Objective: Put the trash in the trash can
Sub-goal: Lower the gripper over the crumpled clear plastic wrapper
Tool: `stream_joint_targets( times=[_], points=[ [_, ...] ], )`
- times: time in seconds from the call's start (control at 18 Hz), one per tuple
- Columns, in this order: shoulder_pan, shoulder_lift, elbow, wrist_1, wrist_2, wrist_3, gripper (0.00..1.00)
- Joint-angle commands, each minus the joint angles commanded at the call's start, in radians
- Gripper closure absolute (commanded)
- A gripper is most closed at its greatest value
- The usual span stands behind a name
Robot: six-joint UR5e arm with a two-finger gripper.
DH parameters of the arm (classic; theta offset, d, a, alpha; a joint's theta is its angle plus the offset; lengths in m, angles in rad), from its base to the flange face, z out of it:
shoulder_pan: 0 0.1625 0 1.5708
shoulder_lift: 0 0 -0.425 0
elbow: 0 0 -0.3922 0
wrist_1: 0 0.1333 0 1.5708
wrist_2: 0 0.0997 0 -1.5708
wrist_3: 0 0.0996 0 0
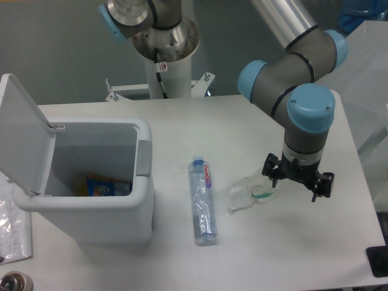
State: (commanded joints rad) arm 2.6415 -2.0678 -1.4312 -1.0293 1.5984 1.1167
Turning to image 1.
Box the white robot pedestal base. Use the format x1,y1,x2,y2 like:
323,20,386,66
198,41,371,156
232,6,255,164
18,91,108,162
104,15,215,102

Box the black cable on pedestal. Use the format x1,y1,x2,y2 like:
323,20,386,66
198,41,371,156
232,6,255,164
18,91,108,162
153,47,169,99

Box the blue orange snack bag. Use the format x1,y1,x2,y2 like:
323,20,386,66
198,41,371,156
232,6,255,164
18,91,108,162
86,175,132,197

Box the clear plastic document sleeve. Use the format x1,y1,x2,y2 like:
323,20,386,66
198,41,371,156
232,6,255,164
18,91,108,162
1,173,33,265

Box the clear plastic water bottle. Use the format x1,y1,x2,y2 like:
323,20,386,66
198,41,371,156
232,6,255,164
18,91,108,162
188,155,218,246

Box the blue water jug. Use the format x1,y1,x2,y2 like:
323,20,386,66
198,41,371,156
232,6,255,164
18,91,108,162
338,0,387,34

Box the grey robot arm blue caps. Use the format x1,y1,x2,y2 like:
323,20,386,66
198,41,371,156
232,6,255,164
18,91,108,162
98,1,348,198

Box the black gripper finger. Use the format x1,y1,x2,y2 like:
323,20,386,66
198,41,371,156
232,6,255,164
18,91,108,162
312,172,335,202
262,153,279,187

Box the white trash can open lid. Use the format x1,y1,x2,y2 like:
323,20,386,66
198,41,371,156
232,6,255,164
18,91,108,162
1,73,155,244

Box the white plastic wrapper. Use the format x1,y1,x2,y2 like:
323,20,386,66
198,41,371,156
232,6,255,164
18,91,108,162
227,169,279,212

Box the black device at table edge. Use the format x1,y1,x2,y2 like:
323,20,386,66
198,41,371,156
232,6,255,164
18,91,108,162
366,246,387,278

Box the round metal connector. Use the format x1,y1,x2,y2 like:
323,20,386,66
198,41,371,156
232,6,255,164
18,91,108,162
1,271,33,291

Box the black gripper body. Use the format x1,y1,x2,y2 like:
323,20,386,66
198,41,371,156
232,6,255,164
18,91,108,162
277,154,321,186

